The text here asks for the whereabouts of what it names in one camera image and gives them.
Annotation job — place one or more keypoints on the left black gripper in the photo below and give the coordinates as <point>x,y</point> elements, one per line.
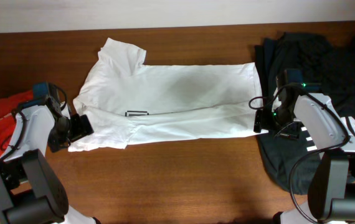
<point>82,125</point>

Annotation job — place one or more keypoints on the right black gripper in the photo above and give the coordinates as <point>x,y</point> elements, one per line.
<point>262,119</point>

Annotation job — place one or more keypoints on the white printed t-shirt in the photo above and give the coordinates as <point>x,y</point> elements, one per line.
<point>128,102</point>

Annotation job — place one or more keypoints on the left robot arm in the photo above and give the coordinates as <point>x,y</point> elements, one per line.
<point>30,191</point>

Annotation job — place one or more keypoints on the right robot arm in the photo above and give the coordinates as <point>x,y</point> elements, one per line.
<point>331,195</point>

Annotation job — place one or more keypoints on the folded red t-shirt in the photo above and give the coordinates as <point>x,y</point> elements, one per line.
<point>7,122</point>

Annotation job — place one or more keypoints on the dark lettered t-shirt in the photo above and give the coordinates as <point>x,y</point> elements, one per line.
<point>319,62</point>

